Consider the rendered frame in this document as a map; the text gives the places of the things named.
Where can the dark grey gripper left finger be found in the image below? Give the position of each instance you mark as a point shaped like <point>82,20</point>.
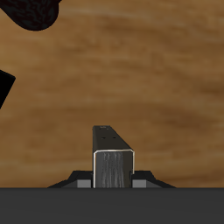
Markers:
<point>78,177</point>

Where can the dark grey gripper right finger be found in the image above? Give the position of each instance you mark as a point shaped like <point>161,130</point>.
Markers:
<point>144,177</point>

